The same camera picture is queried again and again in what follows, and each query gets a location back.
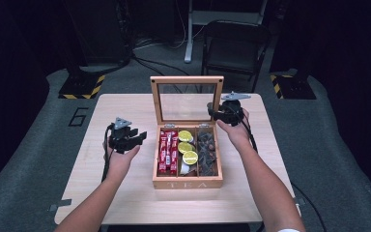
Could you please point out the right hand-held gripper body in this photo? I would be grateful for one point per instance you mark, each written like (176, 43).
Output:
(230, 111)

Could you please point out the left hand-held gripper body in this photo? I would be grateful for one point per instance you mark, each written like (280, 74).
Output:
(120, 140)

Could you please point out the wooden tea box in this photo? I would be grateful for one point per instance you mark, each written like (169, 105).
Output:
(186, 182)

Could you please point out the person's left hand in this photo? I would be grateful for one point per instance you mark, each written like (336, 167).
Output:
(120, 162)

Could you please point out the person's right hand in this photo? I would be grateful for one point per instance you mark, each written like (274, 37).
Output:
(236, 133)

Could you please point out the red stick sachet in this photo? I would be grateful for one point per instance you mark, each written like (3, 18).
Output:
(168, 151)
(174, 151)
(162, 151)

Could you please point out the yellow-lidded capsule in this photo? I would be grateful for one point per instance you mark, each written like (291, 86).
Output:
(185, 147)
(190, 157)
(185, 135)

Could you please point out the pile of dark tea packets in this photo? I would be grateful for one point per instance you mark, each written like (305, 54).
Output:
(207, 154)

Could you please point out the white capsule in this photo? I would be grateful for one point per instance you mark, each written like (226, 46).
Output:
(183, 169)

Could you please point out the black folding chair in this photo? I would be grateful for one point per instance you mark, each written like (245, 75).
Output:
(235, 48)

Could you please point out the striped black stand base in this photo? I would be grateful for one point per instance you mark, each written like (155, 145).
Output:
(82, 87)
(291, 87)

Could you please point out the black cabinet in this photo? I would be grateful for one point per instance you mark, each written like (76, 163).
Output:
(99, 32)

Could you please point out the white sleeve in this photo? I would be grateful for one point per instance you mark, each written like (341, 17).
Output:
(288, 230)

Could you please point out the white desk frame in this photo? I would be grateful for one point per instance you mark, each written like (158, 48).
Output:
(189, 38)

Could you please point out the grey metal table bracket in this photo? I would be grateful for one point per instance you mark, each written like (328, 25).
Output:
(300, 201)
(60, 204)

